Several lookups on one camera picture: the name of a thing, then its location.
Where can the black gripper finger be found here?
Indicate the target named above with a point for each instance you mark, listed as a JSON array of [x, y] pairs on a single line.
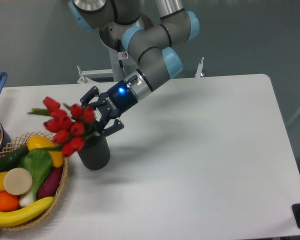
[[115, 127], [88, 96]]

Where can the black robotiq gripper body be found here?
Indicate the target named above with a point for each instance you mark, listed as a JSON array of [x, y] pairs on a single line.
[[114, 102]]

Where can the red tulip bouquet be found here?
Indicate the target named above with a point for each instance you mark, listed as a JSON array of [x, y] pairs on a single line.
[[72, 126]]

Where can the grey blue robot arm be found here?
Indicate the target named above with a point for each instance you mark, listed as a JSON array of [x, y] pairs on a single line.
[[123, 27]]

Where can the dark grey ribbed vase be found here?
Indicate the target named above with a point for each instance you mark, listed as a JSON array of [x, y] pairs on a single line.
[[95, 153]]

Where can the yellow squash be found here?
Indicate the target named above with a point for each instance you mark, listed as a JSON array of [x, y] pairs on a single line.
[[37, 141]]

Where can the green bok choy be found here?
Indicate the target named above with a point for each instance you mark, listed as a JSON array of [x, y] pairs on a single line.
[[38, 162]]

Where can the purple sweet potato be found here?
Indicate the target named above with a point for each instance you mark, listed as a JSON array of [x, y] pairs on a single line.
[[51, 184]]

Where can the woven wicker basket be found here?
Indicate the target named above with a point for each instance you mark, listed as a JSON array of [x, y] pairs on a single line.
[[19, 142]]

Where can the green cucumber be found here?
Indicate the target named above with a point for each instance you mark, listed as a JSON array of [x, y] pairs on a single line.
[[12, 160]]

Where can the beige round slice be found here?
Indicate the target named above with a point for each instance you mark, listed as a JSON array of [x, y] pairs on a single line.
[[17, 181]]

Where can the orange fruit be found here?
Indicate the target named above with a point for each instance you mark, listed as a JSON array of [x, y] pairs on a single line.
[[8, 202]]

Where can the yellow banana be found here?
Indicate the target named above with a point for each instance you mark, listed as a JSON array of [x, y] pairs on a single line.
[[23, 215]]

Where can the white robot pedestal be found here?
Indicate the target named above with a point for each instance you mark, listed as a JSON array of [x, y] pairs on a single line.
[[120, 62]]

